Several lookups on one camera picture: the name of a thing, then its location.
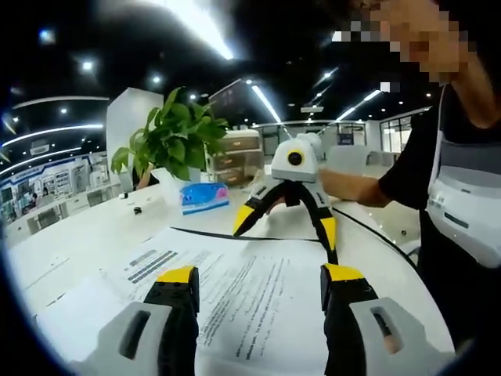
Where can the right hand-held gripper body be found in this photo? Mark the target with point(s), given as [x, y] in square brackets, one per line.
[295, 168]

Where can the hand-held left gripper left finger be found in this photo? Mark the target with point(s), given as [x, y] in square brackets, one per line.
[176, 290]

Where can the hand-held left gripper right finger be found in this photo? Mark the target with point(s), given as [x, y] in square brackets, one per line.
[344, 293]

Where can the white bound document black cover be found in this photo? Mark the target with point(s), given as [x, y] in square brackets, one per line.
[250, 282]

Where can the person's right hand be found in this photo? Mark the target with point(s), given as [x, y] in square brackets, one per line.
[338, 186]

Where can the blue tissue packet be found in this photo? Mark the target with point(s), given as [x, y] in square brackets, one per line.
[203, 197]

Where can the transparent cabinet box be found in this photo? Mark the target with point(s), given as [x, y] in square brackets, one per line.
[238, 156]

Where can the white plant pot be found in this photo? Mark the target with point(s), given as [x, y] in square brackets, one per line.
[168, 188]

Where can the person's black shirt torso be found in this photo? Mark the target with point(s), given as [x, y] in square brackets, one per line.
[407, 164]

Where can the hanging dark screen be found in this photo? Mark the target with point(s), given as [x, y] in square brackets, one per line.
[227, 98]

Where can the green potted plant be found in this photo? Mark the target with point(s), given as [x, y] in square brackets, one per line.
[176, 141]

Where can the white background counter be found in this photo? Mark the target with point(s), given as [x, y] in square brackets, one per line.
[58, 207]

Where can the white grey chest device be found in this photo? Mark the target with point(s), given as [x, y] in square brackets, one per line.
[466, 196]

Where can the white pillar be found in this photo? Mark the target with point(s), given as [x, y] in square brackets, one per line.
[125, 125]

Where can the long ceiling light strip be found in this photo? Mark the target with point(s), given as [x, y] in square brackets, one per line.
[207, 27]

